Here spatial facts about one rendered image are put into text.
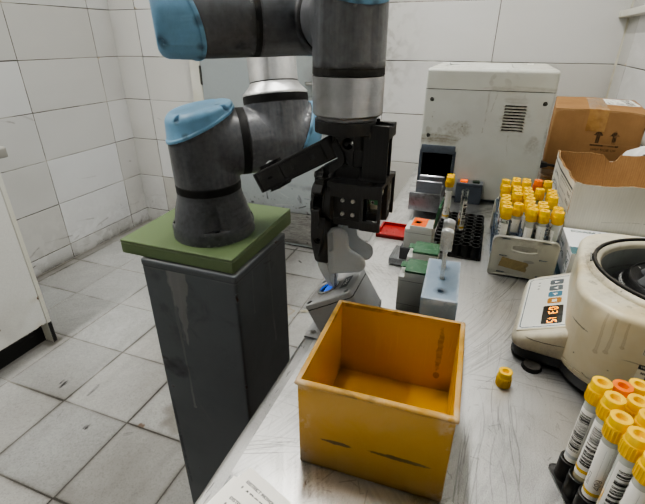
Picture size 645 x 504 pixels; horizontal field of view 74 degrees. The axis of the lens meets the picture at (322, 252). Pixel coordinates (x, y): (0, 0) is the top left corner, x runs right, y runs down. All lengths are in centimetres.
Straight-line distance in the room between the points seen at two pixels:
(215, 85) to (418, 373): 247
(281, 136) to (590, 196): 52
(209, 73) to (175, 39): 231
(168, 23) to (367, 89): 21
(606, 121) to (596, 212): 67
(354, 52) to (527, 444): 41
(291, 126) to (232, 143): 10
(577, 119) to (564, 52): 95
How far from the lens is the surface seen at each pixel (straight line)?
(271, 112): 76
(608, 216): 85
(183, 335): 89
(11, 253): 210
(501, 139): 109
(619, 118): 148
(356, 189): 46
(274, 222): 85
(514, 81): 107
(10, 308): 215
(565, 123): 148
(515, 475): 47
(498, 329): 64
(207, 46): 52
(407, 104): 244
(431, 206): 96
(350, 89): 44
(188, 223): 78
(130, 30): 322
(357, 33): 44
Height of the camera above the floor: 123
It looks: 26 degrees down
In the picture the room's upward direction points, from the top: straight up
